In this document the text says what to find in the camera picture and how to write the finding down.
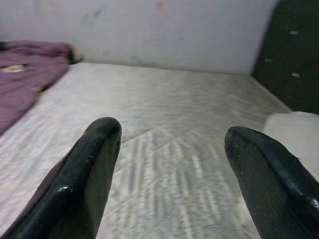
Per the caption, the dark tufted headboard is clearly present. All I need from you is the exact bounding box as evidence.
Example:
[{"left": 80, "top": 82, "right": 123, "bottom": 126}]
[{"left": 251, "top": 0, "right": 319, "bottom": 116}]

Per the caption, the purple Mickey print blanket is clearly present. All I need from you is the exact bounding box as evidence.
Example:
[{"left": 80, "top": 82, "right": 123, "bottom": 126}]
[{"left": 0, "top": 41, "right": 84, "bottom": 136}]

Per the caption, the white pillow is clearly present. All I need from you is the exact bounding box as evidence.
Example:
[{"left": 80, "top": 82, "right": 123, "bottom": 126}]
[{"left": 263, "top": 111, "right": 319, "bottom": 181}]

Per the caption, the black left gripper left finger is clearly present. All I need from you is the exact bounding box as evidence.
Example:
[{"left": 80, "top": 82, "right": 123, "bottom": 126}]
[{"left": 0, "top": 117, "right": 122, "bottom": 239}]

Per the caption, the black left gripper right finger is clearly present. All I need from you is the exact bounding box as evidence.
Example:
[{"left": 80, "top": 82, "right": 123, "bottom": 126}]
[{"left": 224, "top": 126, "right": 319, "bottom": 239}]

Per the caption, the grey quilted mattress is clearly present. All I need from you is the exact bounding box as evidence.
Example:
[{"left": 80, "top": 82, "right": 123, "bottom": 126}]
[{"left": 0, "top": 62, "right": 295, "bottom": 239}]

